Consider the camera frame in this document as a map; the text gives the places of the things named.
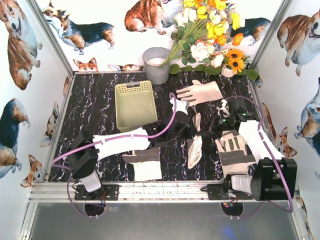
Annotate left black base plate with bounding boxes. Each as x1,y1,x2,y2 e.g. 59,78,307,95
74,184,120,201

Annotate artificial flower bouquet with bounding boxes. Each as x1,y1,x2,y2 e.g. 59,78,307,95
165,0,269,80

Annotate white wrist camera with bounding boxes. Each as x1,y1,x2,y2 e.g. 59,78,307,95
169,99,190,115
216,99,230,118

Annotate aluminium front rail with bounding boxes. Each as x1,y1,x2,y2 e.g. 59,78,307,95
28,181,300,203

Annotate white work glove far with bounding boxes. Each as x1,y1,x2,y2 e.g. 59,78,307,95
176,79,223,107

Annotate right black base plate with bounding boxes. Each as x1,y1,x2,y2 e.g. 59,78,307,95
200,184,253,201

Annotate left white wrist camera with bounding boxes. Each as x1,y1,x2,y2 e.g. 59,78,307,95
169,99,190,115

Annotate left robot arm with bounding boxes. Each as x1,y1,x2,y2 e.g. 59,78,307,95
67,111,191,193

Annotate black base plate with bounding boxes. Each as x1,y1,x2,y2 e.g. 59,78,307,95
200,184,253,201
74,184,120,201

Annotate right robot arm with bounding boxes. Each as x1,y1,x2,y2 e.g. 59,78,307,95
198,96,298,201

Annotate grey metal bucket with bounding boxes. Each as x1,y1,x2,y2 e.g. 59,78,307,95
142,47,170,85

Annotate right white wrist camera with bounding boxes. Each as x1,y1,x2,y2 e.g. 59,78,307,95
216,99,230,118

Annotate yellow-green storage basket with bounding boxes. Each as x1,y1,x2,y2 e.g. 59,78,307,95
114,80,158,133

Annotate white grey glove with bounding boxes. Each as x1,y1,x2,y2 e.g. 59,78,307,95
215,130,256,178
187,112,203,169
122,148,162,182

